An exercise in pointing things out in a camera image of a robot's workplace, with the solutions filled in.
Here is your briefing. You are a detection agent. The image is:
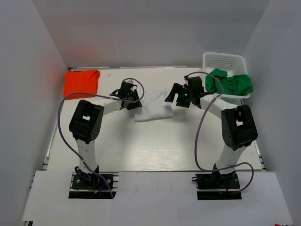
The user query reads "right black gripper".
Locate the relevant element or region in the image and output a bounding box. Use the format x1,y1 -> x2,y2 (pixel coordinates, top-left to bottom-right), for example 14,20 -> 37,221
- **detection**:
165,83 -> 194,108

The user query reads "white t shirt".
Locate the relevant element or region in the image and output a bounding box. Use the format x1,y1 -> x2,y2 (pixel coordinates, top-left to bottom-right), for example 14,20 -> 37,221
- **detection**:
134,89 -> 173,122

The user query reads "green t shirt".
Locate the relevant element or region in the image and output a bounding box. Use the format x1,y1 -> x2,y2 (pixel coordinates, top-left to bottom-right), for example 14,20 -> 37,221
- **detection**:
205,68 -> 253,96

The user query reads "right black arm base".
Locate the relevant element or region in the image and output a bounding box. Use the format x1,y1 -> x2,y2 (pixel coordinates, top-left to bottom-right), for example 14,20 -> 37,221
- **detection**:
191,172 -> 242,201

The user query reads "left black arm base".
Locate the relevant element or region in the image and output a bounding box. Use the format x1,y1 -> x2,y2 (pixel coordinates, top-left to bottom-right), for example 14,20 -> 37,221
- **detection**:
68,172 -> 119,200

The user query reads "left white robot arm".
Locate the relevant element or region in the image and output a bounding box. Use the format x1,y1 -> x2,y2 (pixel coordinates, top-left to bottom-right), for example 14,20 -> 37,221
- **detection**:
69,79 -> 142,188

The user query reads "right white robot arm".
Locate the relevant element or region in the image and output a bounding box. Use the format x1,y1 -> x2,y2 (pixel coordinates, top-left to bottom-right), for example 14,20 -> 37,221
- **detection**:
165,76 -> 258,188

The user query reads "folded orange t shirt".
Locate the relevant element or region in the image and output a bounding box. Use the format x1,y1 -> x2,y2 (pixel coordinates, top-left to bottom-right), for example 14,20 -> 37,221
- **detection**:
63,69 -> 101,97

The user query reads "white plastic basket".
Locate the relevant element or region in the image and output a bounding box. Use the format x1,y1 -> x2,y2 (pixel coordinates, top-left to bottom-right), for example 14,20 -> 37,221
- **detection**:
202,51 -> 252,102

